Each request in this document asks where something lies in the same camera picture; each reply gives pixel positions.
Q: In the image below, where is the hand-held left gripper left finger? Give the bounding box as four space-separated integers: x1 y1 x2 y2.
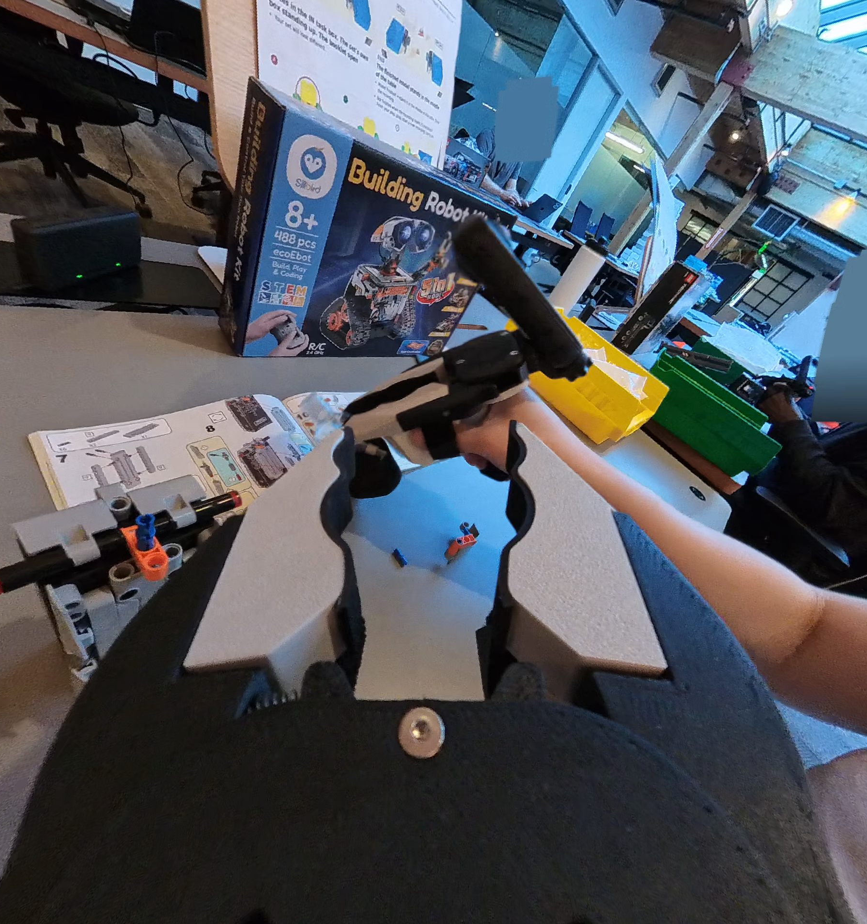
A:
182 427 367 700

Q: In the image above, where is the white water bottle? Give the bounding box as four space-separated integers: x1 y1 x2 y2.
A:
549 240 612 313

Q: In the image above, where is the open instruction booklet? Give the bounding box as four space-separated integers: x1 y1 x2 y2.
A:
27 392 376 515

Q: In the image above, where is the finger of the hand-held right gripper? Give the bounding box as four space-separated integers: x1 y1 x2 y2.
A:
357 413 416 452
343 361 452 434

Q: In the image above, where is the grey bracket with orange connector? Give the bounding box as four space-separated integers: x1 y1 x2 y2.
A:
444 521 481 567

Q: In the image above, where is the white plastic bag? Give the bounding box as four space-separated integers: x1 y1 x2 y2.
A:
585 345 654 405

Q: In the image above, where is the black office chair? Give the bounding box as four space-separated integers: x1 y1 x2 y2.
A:
0 18 154 218

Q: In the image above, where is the wooden board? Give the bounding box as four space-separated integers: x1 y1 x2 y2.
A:
201 0 261 192

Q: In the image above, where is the robot kit box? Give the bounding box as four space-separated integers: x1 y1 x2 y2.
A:
219 76 522 359

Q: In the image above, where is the grey desk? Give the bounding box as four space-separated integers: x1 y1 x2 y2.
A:
0 303 736 795

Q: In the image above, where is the tall black box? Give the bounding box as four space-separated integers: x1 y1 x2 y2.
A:
612 260 703 356

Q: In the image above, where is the green plastic bin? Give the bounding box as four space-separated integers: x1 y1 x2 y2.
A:
648 338 783 479

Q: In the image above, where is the person's right forearm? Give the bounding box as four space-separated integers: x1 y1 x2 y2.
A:
520 393 867 744

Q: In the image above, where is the grey and black brick model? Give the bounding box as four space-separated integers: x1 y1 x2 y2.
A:
0 473 245 683

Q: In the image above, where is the black power box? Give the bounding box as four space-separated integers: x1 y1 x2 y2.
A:
11 208 143 291

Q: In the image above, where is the printed task sheet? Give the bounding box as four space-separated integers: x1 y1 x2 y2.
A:
255 0 465 168

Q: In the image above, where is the person's right hand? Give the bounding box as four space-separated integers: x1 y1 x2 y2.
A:
458 396 546 479

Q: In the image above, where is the yellow plastic bin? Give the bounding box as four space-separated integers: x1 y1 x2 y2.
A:
505 307 670 446

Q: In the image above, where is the person's leg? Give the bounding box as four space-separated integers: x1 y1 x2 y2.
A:
807 747 867 924

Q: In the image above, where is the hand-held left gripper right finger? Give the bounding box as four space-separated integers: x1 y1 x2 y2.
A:
475 424 670 700

